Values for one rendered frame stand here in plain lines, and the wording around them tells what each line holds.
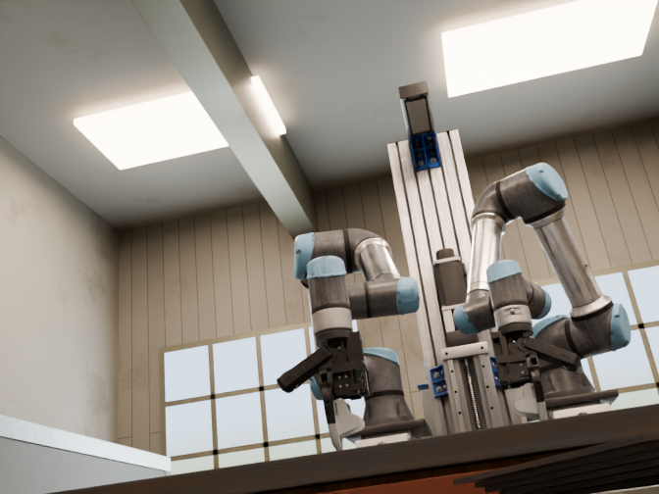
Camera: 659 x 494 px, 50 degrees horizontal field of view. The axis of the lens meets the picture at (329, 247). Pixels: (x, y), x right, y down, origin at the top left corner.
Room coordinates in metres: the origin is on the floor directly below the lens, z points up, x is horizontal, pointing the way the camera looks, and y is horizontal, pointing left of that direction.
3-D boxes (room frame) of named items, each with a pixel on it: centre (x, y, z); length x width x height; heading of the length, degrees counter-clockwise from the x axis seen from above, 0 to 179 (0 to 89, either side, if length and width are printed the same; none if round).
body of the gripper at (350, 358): (1.29, 0.00, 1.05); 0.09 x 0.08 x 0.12; 81
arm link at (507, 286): (1.48, -0.37, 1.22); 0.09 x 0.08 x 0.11; 141
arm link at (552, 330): (1.96, -0.60, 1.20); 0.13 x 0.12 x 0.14; 51
